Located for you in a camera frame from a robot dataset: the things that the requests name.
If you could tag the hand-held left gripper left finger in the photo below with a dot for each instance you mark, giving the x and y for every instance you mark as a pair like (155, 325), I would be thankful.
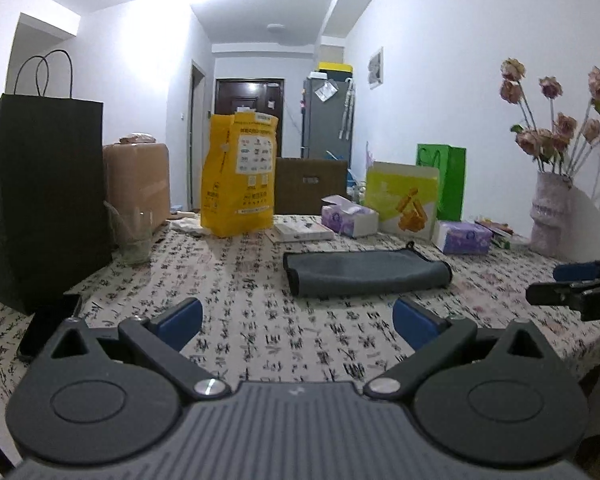
(179, 321)

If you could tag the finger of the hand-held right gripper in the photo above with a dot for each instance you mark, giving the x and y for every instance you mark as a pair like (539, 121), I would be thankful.
(565, 294)
(577, 272)

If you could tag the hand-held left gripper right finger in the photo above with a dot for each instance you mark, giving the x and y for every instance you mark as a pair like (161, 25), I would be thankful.
(416, 324)

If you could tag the grey towel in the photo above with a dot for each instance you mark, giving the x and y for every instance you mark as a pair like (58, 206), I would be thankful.
(365, 272)

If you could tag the white textured vase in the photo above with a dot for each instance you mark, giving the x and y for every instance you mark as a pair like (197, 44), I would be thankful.
(551, 215)

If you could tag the stack of booklets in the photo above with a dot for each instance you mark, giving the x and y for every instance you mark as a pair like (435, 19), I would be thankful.
(502, 234)

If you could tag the clear glass cup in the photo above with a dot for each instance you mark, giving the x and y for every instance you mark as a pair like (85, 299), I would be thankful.
(130, 249)

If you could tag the purple tissue box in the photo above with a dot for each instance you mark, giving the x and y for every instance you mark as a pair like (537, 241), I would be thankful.
(350, 219)
(462, 239)

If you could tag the white cloth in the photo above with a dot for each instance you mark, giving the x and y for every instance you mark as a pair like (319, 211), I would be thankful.
(187, 224)

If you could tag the yellow-green snack box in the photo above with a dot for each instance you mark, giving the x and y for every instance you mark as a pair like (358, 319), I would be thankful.
(402, 200)

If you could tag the black phone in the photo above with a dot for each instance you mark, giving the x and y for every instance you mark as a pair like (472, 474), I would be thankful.
(45, 330)

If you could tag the dried pink flowers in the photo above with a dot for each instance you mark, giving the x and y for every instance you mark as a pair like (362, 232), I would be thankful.
(555, 135)

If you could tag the brown cardboard box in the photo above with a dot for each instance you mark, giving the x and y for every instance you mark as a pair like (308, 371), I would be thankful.
(310, 185)
(137, 185)

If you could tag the white flat box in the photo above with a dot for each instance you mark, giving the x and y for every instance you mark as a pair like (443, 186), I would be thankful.
(302, 232)

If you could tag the green paper bag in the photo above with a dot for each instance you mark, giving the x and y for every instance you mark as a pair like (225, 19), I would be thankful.
(450, 180)

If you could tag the yellow plastic package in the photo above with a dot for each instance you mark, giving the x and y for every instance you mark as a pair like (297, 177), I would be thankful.
(237, 180)

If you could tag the black paper bag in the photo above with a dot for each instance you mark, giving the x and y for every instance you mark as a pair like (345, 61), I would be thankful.
(40, 185)

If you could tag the grey refrigerator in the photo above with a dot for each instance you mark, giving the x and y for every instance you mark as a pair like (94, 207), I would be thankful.
(325, 125)

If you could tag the dark brown door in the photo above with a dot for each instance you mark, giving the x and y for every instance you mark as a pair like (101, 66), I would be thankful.
(245, 95)

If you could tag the yellow box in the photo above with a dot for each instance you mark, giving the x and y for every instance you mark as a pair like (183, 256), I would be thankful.
(335, 67)

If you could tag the round ceiling lamp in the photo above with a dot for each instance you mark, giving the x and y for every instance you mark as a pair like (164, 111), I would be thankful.
(276, 27)

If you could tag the framed wall picture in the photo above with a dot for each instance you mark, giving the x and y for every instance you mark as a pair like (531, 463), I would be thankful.
(376, 67)

